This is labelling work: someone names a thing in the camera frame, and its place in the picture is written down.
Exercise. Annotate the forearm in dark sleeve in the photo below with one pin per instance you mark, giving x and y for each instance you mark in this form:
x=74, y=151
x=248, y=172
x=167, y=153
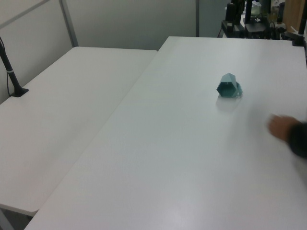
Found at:
x=299, y=140

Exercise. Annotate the grey metal corner post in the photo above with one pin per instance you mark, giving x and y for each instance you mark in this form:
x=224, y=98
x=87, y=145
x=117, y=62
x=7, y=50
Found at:
x=197, y=18

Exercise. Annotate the black clamp mount with pole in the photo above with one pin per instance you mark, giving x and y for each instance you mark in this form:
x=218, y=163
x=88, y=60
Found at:
x=298, y=38

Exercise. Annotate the black pole stand with base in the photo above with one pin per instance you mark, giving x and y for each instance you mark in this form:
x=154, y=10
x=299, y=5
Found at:
x=14, y=80

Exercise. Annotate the black cylinder device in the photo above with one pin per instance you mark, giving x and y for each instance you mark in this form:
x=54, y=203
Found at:
x=230, y=12

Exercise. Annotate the person's bare hand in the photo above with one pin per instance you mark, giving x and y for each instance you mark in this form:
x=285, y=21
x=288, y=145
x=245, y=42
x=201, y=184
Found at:
x=280, y=128

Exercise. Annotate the wooden board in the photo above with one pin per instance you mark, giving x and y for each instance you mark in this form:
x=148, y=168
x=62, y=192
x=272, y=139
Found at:
x=291, y=14

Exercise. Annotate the black monitor stand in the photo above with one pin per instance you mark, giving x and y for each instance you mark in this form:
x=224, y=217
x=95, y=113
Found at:
x=254, y=26

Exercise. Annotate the grey metal partition post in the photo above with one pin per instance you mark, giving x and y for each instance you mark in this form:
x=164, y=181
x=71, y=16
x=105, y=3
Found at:
x=69, y=24

